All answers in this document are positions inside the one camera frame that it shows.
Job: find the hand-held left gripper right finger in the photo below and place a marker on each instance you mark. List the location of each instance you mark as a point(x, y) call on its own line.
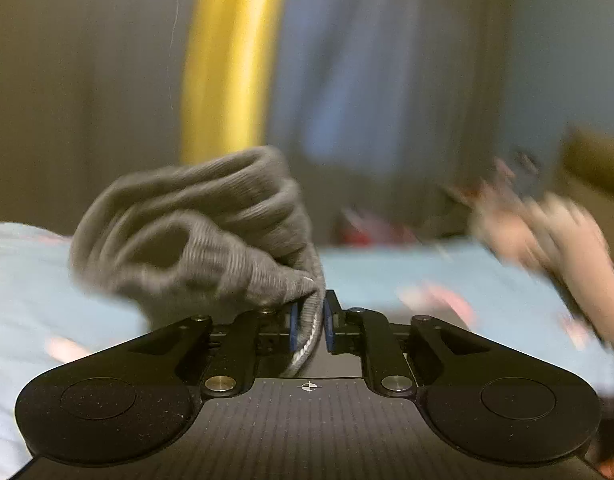
point(329, 330)

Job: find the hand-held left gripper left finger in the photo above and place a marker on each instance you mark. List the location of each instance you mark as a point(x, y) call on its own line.
point(293, 331)

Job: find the grey pants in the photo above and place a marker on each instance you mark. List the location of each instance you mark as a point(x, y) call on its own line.
point(212, 240)

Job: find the person's right forearm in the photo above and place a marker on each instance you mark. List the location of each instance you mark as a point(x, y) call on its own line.
point(604, 290)

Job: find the brown cabinet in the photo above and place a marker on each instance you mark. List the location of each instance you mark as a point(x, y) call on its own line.
point(594, 175)

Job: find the pink and red bag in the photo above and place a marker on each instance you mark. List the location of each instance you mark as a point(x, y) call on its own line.
point(372, 227)

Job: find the pale grey curtain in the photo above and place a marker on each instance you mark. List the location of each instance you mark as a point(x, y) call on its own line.
point(387, 70)

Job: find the yellow curtain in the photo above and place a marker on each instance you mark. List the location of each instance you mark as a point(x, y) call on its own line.
point(227, 60)

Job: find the light blue bed sheet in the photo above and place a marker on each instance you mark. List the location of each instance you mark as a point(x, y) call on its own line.
point(17, 290)

